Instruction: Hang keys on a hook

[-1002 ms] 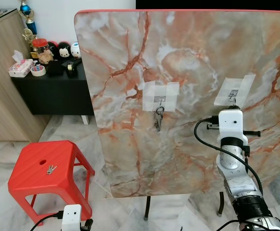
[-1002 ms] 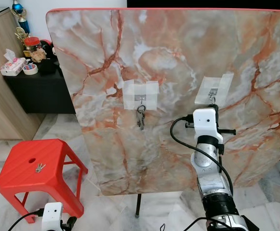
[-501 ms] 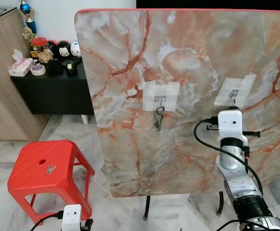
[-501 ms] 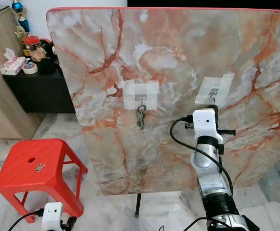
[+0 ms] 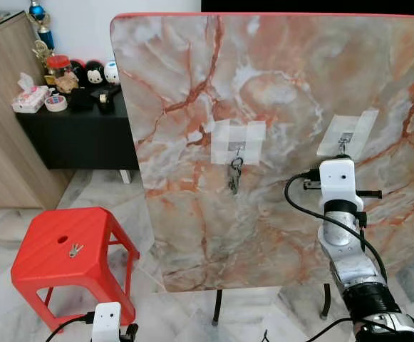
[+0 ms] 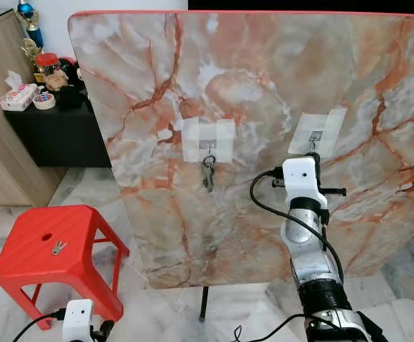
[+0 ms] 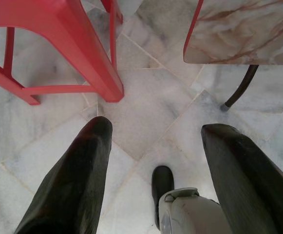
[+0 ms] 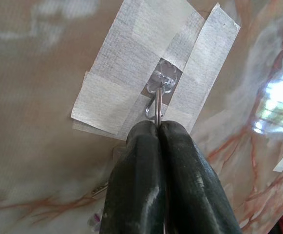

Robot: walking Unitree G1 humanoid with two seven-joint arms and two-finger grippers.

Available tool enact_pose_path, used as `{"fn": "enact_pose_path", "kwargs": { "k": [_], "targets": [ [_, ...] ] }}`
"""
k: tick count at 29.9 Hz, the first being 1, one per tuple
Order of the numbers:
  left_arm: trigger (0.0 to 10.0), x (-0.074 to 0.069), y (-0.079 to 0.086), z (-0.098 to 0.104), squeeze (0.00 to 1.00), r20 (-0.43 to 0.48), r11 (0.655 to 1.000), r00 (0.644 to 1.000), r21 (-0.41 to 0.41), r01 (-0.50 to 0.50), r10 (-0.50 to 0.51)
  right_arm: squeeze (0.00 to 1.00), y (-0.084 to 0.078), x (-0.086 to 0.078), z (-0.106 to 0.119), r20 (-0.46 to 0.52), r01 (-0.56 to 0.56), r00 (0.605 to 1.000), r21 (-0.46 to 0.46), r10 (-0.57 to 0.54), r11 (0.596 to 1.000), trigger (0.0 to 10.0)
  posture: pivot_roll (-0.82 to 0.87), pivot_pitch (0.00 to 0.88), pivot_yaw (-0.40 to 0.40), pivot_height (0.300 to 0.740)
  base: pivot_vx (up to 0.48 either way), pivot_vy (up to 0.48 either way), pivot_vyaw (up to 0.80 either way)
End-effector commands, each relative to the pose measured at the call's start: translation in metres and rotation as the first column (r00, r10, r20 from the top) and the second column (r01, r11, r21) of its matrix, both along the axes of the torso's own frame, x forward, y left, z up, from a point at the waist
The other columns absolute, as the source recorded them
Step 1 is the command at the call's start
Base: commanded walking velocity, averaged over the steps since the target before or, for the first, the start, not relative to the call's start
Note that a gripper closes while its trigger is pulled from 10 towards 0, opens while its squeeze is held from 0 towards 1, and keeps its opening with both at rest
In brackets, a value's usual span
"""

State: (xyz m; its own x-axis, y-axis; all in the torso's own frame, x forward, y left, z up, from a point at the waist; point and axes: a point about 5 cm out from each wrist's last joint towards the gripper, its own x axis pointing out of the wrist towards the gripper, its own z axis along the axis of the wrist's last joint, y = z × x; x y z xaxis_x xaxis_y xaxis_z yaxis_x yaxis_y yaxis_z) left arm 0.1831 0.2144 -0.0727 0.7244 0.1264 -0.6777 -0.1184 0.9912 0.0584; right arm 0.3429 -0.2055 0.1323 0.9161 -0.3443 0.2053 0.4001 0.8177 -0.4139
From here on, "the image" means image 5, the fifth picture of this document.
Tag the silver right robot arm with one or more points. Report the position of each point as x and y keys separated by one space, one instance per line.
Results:
x=349 y=263

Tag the small metal hook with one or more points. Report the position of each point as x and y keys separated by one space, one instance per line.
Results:
x=236 y=147
x=345 y=138

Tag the marble pattern folding table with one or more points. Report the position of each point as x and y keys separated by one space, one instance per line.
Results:
x=278 y=228

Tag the red plastic stool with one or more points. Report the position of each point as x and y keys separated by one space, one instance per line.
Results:
x=64 y=260

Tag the small silver key bunch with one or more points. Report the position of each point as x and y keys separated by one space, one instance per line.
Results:
x=75 y=249

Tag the black television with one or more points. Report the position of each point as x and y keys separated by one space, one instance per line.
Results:
x=313 y=6

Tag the black low sideboard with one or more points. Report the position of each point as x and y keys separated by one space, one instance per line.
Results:
x=78 y=139

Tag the black tape dispenser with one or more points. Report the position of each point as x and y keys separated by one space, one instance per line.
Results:
x=107 y=97

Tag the white plush toy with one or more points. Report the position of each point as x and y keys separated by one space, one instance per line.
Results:
x=112 y=72

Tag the black pouch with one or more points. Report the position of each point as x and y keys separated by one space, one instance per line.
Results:
x=80 y=99

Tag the white tape roll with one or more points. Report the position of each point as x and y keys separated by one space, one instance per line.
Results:
x=55 y=103

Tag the black mouse plush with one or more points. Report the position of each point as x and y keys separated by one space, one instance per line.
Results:
x=92 y=74

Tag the pink tissue box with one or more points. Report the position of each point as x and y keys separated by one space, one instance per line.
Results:
x=30 y=97

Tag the light wooden cabinet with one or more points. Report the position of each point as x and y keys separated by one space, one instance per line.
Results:
x=7 y=107

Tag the red lid snack jar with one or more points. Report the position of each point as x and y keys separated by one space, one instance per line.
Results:
x=61 y=73

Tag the small gold trophy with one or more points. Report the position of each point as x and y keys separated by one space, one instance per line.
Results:
x=43 y=54

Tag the blue and gold trophy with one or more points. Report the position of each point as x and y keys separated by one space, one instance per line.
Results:
x=39 y=16

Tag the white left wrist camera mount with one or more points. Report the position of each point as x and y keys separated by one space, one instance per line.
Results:
x=107 y=320

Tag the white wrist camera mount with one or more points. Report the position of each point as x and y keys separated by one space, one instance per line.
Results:
x=107 y=320
x=337 y=182

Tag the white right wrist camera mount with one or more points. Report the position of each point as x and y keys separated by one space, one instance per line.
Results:
x=337 y=182

